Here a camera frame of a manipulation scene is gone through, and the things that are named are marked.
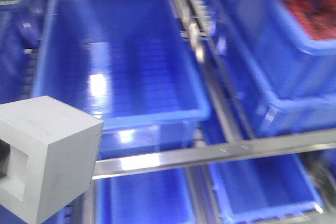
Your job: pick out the gray square hollow base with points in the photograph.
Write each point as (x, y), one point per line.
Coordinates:
(53, 150)

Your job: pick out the large blue target bin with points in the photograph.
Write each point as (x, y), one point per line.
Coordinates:
(124, 62)

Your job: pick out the blue bin upper right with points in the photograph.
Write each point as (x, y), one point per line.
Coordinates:
(284, 80)

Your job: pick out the blue bin lower right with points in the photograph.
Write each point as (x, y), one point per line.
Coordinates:
(251, 190)

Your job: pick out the steel crossbar rail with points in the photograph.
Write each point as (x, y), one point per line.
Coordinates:
(244, 149)

